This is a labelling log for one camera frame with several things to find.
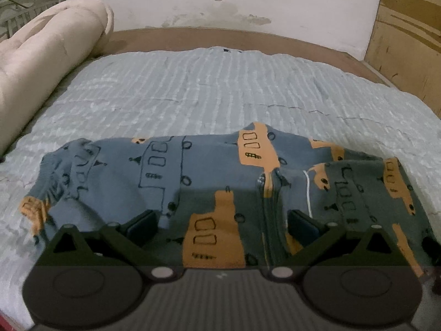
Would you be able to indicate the red bed side rail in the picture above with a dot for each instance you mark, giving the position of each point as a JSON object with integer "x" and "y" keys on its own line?
{"x": 5, "y": 322}

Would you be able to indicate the plywood wall panel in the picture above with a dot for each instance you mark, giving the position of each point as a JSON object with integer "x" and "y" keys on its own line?
{"x": 410, "y": 34}

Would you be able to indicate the light blue striped quilt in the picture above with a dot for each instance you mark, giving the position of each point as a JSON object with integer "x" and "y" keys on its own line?
{"x": 206, "y": 89}

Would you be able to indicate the rolled beige comforter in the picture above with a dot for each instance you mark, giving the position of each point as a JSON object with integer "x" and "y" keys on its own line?
{"x": 44, "y": 51}

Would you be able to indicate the ornate metal headboard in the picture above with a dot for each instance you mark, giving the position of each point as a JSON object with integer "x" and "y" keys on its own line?
{"x": 20, "y": 3}

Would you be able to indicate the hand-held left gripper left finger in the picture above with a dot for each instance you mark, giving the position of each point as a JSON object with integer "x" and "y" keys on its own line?
{"x": 144, "y": 223}

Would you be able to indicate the blue pants with orange print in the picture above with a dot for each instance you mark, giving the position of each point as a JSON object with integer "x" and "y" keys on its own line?
{"x": 206, "y": 176}

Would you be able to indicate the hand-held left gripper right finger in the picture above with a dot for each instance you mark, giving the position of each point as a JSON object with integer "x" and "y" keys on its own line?
{"x": 299, "y": 227}

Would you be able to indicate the brown wooden bed frame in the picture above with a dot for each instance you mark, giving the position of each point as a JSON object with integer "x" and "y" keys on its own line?
{"x": 206, "y": 38}

